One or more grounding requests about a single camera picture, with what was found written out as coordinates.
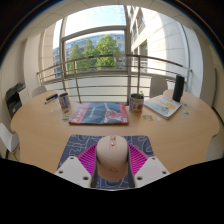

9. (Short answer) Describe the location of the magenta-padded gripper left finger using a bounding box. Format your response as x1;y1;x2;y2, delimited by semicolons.
54;143;100;189

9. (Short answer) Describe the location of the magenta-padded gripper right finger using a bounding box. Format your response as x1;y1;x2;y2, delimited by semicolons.
127;142;171;188

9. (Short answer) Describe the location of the beige computer mouse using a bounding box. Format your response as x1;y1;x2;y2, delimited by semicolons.
95;134;130;182

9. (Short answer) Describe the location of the blue patterned mouse pad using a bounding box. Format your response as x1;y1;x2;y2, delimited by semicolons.
57;133;155;191

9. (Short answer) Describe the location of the red and blue magazine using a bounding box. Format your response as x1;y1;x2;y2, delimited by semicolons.
68;101;130;126

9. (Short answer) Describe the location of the light illustrated magazine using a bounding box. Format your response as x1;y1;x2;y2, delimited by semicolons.
143;94;183;120

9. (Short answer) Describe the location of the printed mug with plant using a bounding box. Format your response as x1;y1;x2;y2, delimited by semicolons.
128;91;145;114

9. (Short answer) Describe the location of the white chair with wooden legs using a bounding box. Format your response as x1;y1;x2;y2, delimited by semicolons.
0;122;21;160

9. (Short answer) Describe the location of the small blue white box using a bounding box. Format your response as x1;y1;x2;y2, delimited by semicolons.
43;93;60;105

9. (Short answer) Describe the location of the black drink bottle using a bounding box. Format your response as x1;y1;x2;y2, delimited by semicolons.
171;74;186;103

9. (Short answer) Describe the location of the black and white printer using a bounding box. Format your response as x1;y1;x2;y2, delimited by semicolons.
4;81;27;119

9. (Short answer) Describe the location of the metal balcony railing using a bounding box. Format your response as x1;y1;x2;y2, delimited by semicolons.
36;53;194;105

